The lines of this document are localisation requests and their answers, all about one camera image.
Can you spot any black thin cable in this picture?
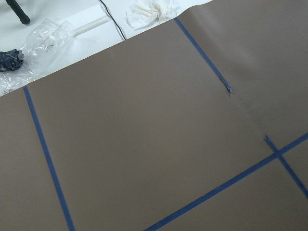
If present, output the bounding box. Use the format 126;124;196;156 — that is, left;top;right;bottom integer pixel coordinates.
99;0;127;40

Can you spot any clear plastic bag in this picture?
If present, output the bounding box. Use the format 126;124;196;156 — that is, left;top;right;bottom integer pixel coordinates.
0;19;73;96

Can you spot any white crumpled cloth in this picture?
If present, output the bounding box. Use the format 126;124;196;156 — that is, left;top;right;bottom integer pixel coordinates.
125;0;180;30

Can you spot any black tripod leg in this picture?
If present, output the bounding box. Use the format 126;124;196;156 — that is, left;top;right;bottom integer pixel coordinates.
6;0;30;25

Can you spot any white plastic tube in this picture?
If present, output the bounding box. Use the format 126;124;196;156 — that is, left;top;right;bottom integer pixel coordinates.
71;16;109;37

